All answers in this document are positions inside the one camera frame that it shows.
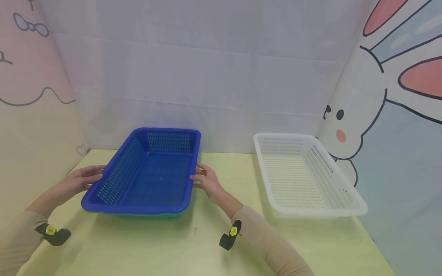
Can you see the blue plastic basket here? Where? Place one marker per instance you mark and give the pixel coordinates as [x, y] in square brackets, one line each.
[155, 184]

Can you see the person's right hand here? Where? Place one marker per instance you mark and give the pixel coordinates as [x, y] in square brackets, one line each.
[209, 184]

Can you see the white plastic basket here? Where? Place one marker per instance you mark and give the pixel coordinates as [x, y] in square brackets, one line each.
[293, 180]

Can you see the person's left hand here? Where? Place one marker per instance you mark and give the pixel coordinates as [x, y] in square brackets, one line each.
[74, 182]

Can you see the person's right forearm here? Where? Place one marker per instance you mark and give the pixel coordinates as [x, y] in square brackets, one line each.
[262, 237]

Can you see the person's left fingers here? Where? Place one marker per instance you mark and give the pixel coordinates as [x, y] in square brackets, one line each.
[94, 173]

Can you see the green plastic basket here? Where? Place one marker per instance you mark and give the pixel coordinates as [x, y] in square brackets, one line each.
[155, 216]

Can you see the black wrist band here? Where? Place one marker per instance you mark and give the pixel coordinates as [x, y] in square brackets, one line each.
[55, 234]
[229, 235]

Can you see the person's right fingers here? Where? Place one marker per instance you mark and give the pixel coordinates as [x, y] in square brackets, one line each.
[199, 176]

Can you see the person's left forearm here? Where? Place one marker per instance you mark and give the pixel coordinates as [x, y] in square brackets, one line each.
[27, 234]

